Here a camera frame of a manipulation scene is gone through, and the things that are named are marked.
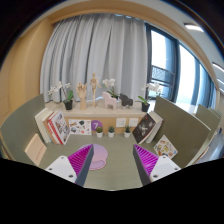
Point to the white books right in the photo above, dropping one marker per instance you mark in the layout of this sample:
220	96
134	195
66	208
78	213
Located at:
157	126

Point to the small potted plant right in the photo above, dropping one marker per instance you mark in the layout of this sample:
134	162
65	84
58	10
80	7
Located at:
127	131

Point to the small potted plant middle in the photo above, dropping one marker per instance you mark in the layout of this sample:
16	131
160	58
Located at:
111	131

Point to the middle white orchid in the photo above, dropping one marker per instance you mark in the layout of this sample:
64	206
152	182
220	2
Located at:
110	83

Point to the left white orchid pot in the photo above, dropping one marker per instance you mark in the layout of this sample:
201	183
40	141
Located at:
68	95

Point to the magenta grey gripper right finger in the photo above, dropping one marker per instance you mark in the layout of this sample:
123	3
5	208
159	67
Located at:
152	167

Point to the wooden shelf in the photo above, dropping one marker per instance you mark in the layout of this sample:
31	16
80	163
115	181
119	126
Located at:
119	118

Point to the wooden artist mannequin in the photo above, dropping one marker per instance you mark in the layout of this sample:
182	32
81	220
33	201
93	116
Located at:
94	83

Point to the right white orchid pot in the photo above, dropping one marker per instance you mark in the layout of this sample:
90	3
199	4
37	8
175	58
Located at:
144	101

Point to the purple round number sign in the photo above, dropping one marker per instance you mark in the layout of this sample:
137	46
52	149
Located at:
95	124

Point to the grey curtain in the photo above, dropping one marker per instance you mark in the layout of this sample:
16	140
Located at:
104	46

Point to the small potted plant left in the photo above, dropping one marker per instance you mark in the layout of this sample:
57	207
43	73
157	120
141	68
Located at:
99	131

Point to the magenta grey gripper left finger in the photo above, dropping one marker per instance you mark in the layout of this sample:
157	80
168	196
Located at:
73	168

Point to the red white magazine book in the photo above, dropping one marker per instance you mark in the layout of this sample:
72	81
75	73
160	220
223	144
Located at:
59	127

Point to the white books left stack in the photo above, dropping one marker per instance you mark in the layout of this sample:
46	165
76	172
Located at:
39	118

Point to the wooden hand model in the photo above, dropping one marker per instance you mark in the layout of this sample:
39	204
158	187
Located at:
81	92

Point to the sticker sheet card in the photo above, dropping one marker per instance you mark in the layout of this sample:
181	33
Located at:
80	126

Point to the dark toy horse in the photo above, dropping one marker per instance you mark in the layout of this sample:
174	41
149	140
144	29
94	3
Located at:
125	101

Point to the pink toy horse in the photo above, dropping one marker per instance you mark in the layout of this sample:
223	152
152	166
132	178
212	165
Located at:
109	100

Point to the white orchid pot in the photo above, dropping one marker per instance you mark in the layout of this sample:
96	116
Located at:
68	95
144	101

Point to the small potted plant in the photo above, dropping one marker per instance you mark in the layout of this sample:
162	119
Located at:
99	131
127	131
111	131

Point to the beige notebook left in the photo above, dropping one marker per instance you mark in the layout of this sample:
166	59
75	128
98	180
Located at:
35	149

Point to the colourful picture card right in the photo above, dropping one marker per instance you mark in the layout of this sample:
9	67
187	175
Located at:
165	147

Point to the black cover book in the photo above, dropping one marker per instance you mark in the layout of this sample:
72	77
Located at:
144	128

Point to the pink round mouse pad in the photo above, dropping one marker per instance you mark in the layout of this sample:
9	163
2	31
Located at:
95	156

